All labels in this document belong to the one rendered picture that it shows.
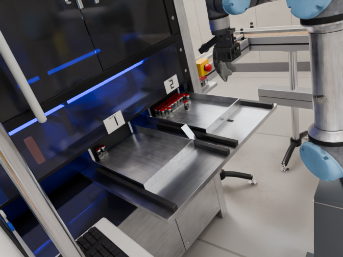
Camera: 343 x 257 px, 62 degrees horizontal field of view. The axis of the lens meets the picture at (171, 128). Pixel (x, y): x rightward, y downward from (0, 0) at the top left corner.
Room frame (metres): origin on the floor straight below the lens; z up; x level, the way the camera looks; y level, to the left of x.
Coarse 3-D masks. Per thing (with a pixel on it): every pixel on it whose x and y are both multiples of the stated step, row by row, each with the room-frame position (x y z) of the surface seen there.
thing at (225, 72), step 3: (219, 63) 1.07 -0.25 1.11; (222, 63) 1.06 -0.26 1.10; (225, 63) 1.06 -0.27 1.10; (219, 66) 1.06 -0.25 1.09; (222, 66) 1.06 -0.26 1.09; (225, 66) 1.05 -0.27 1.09; (222, 69) 1.07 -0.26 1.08; (225, 69) 1.06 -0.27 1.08; (228, 69) 1.05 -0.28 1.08; (222, 72) 1.07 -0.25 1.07; (225, 72) 1.06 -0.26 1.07; (228, 72) 1.05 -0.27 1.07; (231, 72) 1.04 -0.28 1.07; (219, 75) 1.08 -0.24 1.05; (222, 75) 1.07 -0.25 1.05; (225, 75) 1.06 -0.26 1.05; (228, 75) 1.05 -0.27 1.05; (222, 78) 1.07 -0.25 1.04; (225, 78) 1.08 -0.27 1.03; (225, 81) 1.08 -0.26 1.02
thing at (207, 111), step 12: (192, 96) 1.31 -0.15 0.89; (204, 96) 1.25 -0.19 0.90; (216, 96) 1.20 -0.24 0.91; (228, 96) 1.15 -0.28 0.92; (180, 108) 1.24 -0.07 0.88; (192, 108) 1.20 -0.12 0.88; (204, 108) 1.17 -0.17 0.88; (216, 108) 1.14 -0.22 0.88; (228, 108) 1.05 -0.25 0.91; (156, 120) 1.15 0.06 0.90; (168, 120) 1.09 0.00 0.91; (180, 120) 1.12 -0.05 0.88; (192, 120) 1.09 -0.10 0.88; (204, 120) 1.06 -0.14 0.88; (216, 120) 0.99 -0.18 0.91; (204, 132) 0.95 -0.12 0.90
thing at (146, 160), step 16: (144, 128) 1.09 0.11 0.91; (128, 144) 1.04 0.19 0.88; (144, 144) 1.01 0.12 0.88; (160, 144) 0.97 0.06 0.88; (176, 144) 0.94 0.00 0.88; (192, 144) 0.88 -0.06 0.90; (96, 160) 0.99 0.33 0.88; (112, 160) 0.96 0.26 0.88; (128, 160) 0.93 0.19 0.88; (144, 160) 0.90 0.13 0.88; (160, 160) 0.87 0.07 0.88; (176, 160) 0.82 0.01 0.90; (128, 176) 0.78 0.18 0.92; (144, 176) 0.80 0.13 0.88; (160, 176) 0.76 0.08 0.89
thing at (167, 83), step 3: (174, 75) 1.24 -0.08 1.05; (171, 78) 1.23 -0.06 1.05; (174, 78) 1.24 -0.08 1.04; (165, 81) 1.20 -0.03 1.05; (168, 81) 1.21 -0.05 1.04; (171, 81) 1.22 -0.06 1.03; (174, 81) 1.23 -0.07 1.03; (177, 81) 1.24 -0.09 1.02; (165, 84) 1.20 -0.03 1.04; (168, 84) 1.21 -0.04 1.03; (174, 84) 1.23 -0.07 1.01; (177, 84) 1.24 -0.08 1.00; (165, 87) 1.19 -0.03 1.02; (168, 87) 1.20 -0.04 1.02; (174, 87) 1.23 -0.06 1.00; (177, 87) 1.24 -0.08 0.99; (168, 90) 1.20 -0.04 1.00; (171, 90) 1.21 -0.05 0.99
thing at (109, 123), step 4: (116, 112) 1.01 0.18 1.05; (120, 112) 1.03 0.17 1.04; (112, 116) 1.00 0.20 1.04; (116, 116) 1.01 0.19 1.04; (120, 116) 1.02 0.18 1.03; (104, 120) 0.98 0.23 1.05; (108, 120) 0.99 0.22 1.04; (112, 120) 1.00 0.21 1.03; (120, 120) 1.02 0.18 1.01; (108, 124) 0.98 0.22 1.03; (112, 124) 0.99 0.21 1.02; (116, 124) 1.00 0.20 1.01; (120, 124) 1.01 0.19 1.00; (108, 128) 0.98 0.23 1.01; (112, 128) 0.99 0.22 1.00; (116, 128) 1.00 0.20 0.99; (108, 132) 0.97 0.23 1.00
